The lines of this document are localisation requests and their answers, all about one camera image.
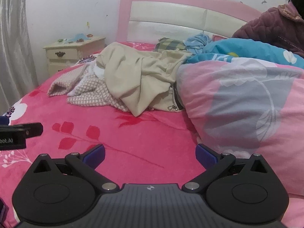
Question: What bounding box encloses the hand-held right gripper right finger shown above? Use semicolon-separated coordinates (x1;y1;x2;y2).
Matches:
182;143;268;193

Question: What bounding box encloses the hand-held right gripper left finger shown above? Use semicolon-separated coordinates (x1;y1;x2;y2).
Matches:
33;144;120;193

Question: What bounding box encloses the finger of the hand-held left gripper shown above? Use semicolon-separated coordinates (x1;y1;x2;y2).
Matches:
22;123;44;138

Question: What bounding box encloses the beige jacket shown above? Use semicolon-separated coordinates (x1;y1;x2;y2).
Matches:
96;42;193;117

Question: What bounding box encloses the pink floral bed blanket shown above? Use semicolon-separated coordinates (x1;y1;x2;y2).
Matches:
0;41;207;224

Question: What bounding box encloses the pink grey floral quilt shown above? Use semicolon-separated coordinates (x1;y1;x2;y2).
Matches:
177;58;304;196

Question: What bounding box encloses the pink checkered garment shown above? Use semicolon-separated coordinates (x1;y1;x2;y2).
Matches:
47;64;131;113

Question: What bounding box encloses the white garment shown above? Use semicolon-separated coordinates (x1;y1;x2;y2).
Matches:
91;62;106;79

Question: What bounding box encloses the cream nightstand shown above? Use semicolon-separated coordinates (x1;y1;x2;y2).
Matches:
43;36;106;77

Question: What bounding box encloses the grey curtain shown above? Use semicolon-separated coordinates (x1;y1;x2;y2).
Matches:
0;0;39;115

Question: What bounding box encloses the light blue paper item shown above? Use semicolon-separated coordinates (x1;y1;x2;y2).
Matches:
64;33;87;44

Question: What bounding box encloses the light blue cloth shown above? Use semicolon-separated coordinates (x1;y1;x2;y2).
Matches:
185;34;211;53

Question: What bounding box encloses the blue quilt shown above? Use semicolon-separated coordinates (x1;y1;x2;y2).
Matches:
185;38;304;65

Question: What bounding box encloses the green plaid cloth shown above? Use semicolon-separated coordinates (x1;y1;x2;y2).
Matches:
155;37;187;52

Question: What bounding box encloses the purple quilted jacket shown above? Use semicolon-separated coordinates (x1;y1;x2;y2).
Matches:
231;0;304;58

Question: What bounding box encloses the pink bed headboard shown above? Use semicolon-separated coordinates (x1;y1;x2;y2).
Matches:
116;0;269;46

